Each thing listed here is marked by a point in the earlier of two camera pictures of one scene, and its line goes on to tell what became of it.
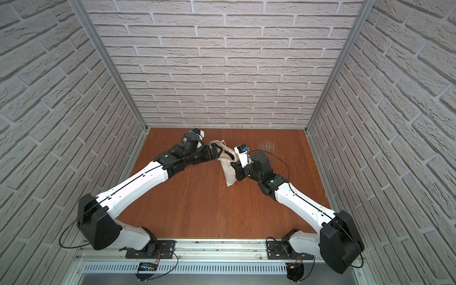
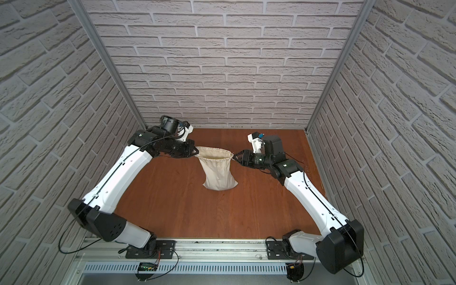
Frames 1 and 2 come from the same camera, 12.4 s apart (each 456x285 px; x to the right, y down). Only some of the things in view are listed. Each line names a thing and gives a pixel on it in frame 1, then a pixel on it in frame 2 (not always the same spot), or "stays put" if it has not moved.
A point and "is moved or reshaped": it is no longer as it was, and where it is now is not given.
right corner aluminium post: (366, 8) stays put
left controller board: (146, 266) stays put
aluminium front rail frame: (221, 251) stays put
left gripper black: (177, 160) → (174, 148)
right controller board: (294, 271) stays put
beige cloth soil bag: (227, 157) is moved or reshaped
